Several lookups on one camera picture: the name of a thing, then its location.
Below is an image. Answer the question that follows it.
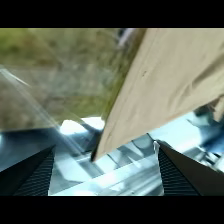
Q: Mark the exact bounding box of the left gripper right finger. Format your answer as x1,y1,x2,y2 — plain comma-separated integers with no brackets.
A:
153,139,224,197

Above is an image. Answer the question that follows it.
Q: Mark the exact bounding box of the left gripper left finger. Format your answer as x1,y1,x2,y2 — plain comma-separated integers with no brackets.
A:
0,144,57,197

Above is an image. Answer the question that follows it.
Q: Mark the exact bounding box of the beige garment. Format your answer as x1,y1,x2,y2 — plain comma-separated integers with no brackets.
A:
90,28,224,163

